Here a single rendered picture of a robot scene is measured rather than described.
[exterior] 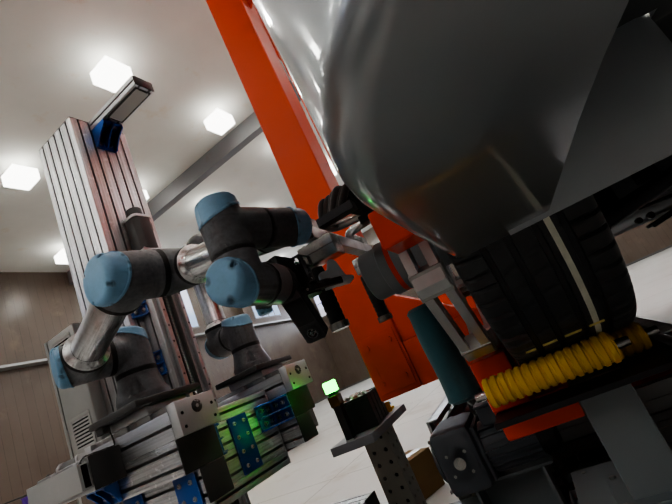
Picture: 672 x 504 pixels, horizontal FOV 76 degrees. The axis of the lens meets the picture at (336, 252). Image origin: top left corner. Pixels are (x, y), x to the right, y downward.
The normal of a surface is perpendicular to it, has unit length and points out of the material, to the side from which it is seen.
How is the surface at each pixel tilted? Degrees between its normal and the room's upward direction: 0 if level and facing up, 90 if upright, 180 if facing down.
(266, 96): 90
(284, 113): 90
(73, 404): 90
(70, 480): 90
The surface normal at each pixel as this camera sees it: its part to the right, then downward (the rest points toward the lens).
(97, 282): -0.57, 0.00
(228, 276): -0.40, -0.09
